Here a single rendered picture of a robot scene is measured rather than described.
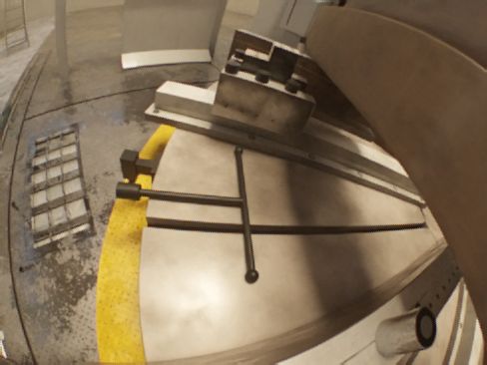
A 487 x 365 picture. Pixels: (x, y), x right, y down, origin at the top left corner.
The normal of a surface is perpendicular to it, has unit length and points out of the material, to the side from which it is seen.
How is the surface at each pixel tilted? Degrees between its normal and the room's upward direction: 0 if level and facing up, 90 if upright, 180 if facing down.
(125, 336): 0
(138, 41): 90
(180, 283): 0
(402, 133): 90
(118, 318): 0
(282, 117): 90
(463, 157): 90
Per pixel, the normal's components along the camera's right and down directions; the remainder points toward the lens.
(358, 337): 0.27, -0.64
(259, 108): -0.11, 0.72
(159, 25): 0.57, 0.71
